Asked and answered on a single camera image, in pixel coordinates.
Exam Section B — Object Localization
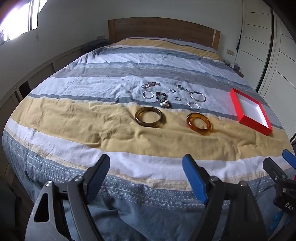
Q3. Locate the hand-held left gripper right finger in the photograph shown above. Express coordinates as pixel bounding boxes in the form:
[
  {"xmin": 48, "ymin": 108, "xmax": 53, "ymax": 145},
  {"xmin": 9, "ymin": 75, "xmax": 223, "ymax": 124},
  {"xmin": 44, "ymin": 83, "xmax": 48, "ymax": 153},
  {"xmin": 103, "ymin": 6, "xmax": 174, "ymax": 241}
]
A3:
[{"xmin": 182, "ymin": 154, "xmax": 263, "ymax": 241}]

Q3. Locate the large engraved silver bangle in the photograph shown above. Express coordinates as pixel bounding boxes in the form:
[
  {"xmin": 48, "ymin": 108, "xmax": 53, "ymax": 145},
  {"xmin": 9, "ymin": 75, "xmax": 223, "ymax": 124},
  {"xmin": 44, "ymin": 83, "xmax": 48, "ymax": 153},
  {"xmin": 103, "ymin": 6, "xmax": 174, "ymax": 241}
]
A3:
[{"xmin": 189, "ymin": 91, "xmax": 207, "ymax": 103}]

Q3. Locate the low wooden side cabinet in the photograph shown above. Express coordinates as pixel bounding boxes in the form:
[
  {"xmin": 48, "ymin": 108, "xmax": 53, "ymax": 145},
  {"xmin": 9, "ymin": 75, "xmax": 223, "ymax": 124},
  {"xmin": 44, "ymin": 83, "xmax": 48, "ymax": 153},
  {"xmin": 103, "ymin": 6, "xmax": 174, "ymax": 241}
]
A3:
[{"xmin": 0, "ymin": 44, "xmax": 86, "ymax": 179}]

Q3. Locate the wooden nightstand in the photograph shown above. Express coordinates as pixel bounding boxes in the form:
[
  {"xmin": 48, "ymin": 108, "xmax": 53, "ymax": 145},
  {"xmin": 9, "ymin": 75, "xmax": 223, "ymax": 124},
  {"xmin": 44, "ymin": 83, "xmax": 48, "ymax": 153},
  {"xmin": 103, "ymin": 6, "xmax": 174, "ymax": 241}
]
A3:
[{"xmin": 228, "ymin": 62, "xmax": 245, "ymax": 78}]

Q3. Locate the wooden headboard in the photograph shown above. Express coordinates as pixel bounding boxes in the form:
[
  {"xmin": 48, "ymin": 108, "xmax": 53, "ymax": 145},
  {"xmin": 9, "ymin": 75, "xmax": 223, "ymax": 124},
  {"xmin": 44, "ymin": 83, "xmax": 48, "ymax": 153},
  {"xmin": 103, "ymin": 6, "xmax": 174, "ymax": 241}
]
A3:
[{"xmin": 108, "ymin": 17, "xmax": 221, "ymax": 50}]

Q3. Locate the black hanging strap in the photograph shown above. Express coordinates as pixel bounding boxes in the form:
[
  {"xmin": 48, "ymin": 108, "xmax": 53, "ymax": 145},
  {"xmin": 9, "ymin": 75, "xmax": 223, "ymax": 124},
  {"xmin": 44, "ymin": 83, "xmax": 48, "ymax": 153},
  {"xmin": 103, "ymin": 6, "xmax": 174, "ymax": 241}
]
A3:
[{"xmin": 236, "ymin": 22, "xmax": 243, "ymax": 52}]

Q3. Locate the orange amber bangle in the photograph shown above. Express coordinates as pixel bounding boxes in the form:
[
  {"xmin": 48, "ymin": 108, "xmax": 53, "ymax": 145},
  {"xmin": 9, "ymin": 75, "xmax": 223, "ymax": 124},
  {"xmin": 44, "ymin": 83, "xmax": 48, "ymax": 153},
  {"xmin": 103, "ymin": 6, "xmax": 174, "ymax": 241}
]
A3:
[{"xmin": 186, "ymin": 112, "xmax": 213, "ymax": 135}]

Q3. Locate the dark brown bangle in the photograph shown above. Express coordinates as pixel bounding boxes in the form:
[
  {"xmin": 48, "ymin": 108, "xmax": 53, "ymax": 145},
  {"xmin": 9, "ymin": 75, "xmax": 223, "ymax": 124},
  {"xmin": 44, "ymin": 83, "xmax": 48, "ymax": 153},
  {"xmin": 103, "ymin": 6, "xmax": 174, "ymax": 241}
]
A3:
[{"xmin": 135, "ymin": 107, "xmax": 163, "ymax": 128}]

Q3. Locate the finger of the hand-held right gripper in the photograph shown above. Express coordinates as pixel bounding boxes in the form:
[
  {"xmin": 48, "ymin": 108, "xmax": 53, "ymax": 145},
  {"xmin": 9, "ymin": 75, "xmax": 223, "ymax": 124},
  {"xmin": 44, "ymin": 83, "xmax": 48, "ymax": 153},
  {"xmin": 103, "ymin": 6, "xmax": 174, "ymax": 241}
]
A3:
[
  {"xmin": 282, "ymin": 149, "xmax": 296, "ymax": 172},
  {"xmin": 262, "ymin": 158, "xmax": 288, "ymax": 186}
]

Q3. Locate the red jewelry box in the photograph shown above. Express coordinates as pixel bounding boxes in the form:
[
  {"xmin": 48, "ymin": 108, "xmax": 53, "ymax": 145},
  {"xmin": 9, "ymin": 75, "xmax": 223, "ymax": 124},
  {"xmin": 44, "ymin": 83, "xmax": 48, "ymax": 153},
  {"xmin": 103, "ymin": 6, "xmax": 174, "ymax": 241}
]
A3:
[{"xmin": 229, "ymin": 88, "xmax": 273, "ymax": 136}]

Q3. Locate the white wardrobe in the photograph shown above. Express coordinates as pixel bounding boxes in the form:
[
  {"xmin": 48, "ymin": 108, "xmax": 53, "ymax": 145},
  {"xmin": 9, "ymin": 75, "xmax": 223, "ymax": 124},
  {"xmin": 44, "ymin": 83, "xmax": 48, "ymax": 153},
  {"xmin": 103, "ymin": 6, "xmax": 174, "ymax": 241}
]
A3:
[{"xmin": 235, "ymin": 0, "xmax": 296, "ymax": 139}]

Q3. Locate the pink silver chain bracelet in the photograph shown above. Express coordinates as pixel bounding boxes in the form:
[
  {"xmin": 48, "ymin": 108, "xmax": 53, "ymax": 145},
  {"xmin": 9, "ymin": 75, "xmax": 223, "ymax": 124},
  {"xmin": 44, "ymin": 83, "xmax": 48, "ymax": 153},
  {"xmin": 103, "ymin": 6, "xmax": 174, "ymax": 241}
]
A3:
[{"xmin": 142, "ymin": 82, "xmax": 161, "ymax": 90}]

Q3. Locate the grey cloth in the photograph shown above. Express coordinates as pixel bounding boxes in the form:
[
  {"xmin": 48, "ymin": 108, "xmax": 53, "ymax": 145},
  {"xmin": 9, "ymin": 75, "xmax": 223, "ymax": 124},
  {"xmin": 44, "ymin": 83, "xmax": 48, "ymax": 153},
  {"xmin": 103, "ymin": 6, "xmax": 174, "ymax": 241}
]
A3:
[{"xmin": 82, "ymin": 39, "xmax": 110, "ymax": 54}]

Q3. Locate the window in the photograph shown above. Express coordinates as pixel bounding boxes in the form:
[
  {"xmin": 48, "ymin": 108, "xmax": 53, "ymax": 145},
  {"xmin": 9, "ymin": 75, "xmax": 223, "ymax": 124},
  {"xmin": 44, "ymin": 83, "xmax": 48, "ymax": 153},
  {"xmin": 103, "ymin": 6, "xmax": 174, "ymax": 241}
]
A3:
[{"xmin": 0, "ymin": 0, "xmax": 50, "ymax": 44}]

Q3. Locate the dark bead bracelet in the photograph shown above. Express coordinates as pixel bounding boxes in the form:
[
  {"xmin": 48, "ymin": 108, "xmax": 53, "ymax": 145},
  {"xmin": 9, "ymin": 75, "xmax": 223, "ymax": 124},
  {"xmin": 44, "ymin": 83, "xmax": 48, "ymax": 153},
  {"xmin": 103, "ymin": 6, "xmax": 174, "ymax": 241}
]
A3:
[{"xmin": 155, "ymin": 91, "xmax": 172, "ymax": 109}]

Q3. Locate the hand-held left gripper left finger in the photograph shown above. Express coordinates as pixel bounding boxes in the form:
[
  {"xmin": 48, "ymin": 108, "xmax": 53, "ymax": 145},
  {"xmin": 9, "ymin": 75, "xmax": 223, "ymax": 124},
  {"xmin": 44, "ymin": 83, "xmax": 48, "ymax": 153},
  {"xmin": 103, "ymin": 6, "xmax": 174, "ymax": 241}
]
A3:
[{"xmin": 24, "ymin": 154, "xmax": 111, "ymax": 241}]

